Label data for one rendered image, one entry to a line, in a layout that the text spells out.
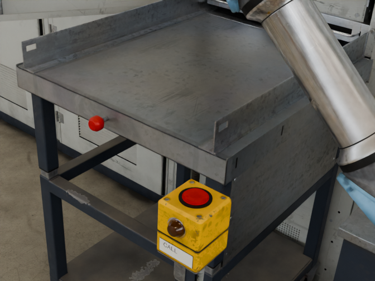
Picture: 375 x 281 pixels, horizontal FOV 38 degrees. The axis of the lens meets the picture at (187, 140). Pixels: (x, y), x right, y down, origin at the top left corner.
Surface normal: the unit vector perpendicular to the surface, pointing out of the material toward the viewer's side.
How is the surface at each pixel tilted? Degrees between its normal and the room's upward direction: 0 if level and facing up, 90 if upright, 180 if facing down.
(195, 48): 0
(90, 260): 0
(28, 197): 0
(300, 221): 90
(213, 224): 90
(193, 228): 90
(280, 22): 85
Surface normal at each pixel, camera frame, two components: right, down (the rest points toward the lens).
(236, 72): 0.05, -0.86
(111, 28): 0.78, 0.35
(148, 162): -0.62, 0.36
